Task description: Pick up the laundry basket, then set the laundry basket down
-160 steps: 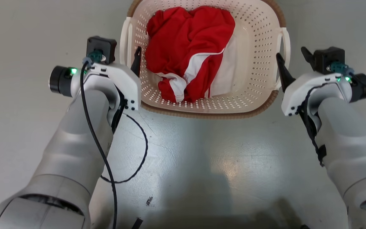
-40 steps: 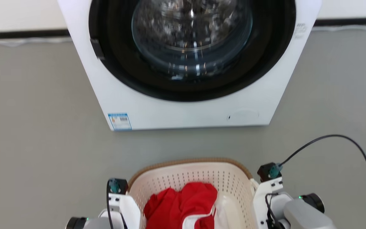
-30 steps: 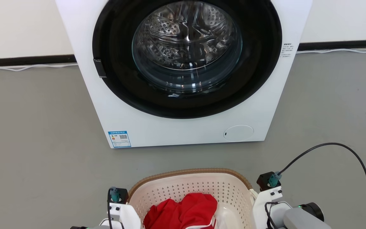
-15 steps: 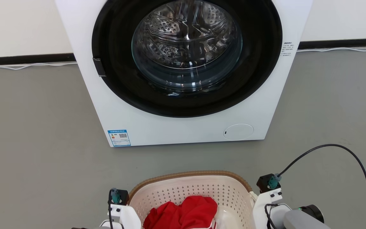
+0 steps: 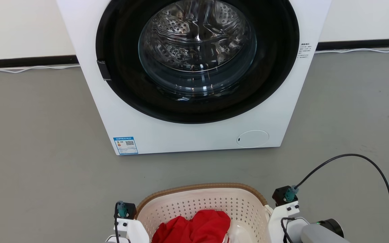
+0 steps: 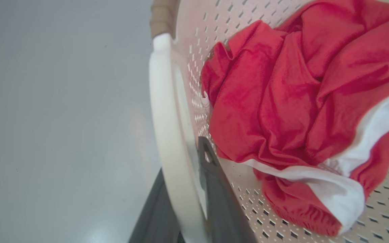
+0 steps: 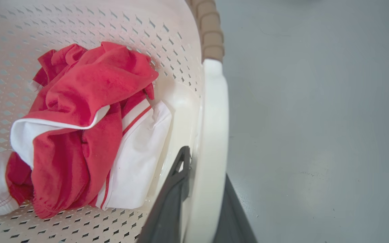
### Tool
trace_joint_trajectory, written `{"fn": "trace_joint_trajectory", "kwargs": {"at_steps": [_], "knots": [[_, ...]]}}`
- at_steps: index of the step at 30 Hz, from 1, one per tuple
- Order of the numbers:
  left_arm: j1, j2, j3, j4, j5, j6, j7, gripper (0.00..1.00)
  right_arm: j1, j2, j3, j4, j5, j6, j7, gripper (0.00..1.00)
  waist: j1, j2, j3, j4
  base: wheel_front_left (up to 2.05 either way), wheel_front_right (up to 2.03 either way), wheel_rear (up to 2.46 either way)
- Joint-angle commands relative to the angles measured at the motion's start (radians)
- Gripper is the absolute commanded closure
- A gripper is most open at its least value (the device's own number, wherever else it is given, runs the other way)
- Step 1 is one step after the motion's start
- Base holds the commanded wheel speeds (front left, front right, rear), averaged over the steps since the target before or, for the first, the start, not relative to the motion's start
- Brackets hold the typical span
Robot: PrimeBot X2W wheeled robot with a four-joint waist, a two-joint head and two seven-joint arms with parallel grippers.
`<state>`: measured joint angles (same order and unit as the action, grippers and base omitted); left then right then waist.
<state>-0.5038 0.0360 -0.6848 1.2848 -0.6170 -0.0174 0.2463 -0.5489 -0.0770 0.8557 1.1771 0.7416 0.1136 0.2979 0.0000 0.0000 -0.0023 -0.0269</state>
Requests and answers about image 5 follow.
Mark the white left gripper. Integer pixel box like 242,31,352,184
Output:
105,217,150,243

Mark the white floor cable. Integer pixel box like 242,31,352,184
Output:
315,47,389,55
0,64,81,74

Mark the round black washer door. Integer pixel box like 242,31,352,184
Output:
96,0,300,124

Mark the blue energy label sticker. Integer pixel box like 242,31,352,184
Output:
113,136,139,155

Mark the white perforated laundry basket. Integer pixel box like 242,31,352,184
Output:
135,183,273,243

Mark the black washer door handle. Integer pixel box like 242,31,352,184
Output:
97,60,112,81

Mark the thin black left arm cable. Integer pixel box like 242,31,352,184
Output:
114,202,121,243

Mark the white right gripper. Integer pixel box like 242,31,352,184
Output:
268,201,310,243

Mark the stainless steel washer drum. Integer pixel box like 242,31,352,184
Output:
138,0,258,93

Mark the round white filter cover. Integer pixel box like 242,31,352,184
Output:
236,130,269,148

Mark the long black right arm cable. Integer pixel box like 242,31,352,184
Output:
293,154,389,243

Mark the small printed text sticker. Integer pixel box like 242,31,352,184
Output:
297,43,312,59

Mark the white front-load washing machine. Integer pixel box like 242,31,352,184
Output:
56,0,332,156

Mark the red garment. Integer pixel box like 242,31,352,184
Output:
151,209,232,243

